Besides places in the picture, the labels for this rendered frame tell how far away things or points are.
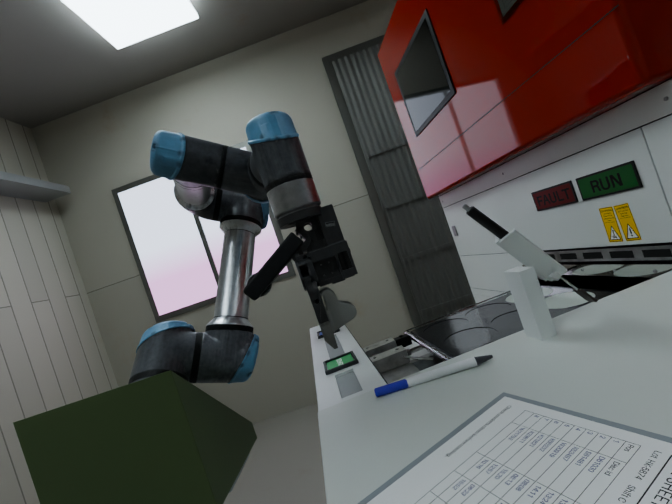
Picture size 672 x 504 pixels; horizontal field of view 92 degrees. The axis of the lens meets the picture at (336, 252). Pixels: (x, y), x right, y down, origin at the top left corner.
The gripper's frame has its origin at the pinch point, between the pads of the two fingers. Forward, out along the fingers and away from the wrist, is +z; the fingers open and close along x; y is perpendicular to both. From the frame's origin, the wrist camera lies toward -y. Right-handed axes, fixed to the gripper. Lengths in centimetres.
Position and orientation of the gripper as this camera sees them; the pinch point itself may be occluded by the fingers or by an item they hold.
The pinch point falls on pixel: (328, 341)
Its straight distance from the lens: 52.0
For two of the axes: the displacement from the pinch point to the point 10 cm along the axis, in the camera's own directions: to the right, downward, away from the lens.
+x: -1.0, 0.4, 9.9
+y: 9.4, -3.2, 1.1
